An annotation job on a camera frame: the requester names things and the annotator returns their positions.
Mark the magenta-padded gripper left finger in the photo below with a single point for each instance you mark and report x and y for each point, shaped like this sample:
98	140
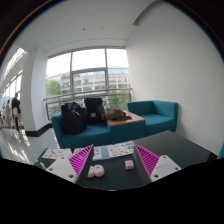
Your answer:
63	168

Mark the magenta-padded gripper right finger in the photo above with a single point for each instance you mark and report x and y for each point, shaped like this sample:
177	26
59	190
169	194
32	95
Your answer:
165	166

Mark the pink charger block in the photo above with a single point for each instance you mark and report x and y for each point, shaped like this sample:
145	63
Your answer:
129	164

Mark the small sticker sheet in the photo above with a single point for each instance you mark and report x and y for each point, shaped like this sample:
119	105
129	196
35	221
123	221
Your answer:
56	153

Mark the light blue paper sheet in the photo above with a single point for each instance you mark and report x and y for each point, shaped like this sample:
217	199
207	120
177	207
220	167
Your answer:
104	151

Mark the teal armchair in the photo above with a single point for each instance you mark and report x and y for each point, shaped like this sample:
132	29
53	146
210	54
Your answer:
160	118
93	135

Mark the wide sticker sheet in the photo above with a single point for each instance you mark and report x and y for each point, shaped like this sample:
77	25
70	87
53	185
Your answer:
120	149

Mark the large black backpack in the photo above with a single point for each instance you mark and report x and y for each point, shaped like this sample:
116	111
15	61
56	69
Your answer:
73	118

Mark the wooden-topped teal side table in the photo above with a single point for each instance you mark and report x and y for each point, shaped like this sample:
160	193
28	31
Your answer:
128	130

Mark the teal chair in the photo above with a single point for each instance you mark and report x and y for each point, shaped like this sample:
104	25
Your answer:
221	150

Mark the small black backpack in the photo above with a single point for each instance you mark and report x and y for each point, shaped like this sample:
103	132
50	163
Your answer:
94	111

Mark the brown jacket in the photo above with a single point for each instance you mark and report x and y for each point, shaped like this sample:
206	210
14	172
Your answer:
117	114

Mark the person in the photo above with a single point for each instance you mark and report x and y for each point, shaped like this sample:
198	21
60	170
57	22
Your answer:
7	113
16	110

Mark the metal balcony railing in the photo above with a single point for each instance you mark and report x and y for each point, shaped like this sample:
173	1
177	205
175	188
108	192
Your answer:
115	91

